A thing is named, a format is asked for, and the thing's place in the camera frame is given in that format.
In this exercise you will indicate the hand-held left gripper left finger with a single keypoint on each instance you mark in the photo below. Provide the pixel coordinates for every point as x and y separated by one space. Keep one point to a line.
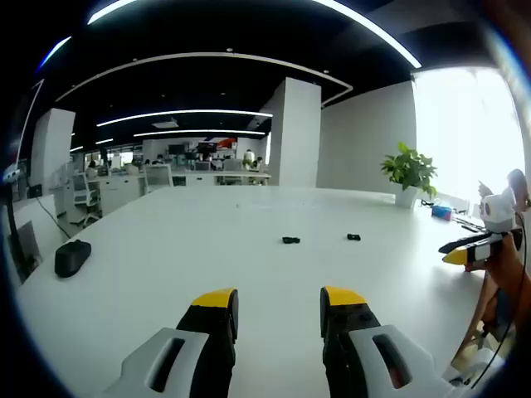
182 356

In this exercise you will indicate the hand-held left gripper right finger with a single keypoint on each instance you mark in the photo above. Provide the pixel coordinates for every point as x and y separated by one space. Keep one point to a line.
373 356

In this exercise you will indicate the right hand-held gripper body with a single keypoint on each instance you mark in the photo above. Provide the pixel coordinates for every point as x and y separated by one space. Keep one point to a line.
498 211

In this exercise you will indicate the black socket plastic buckle part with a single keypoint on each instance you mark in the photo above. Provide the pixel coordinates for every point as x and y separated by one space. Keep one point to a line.
354 237

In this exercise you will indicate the black pronged plastic buckle part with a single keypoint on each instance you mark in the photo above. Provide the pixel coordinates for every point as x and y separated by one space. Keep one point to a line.
291 239

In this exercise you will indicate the person's right hand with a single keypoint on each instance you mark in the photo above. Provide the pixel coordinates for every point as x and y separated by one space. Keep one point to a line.
504 261

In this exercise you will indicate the blue tissue box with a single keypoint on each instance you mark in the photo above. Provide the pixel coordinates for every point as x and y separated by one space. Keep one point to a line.
441 211

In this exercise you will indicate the green potted plant white pot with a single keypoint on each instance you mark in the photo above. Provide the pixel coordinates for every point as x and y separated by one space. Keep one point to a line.
408 172

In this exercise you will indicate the black computer mouse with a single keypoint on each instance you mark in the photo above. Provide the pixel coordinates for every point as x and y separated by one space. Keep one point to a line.
72 258

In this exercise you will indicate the white office desk row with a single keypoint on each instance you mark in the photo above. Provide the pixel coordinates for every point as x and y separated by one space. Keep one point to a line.
124 188

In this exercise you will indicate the grey mesh office chair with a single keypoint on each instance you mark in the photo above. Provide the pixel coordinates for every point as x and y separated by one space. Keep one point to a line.
159 176

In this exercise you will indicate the white mesh office chair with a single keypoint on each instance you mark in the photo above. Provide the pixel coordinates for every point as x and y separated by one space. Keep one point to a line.
85 197

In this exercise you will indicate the long ceiling light strip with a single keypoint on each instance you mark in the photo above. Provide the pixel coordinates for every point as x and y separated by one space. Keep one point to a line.
199 132
394 45
186 114

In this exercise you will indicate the black stand with device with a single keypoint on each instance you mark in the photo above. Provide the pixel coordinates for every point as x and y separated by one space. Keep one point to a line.
14 224

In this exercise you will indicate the small black monitor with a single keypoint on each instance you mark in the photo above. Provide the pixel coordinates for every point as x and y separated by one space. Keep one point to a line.
35 191

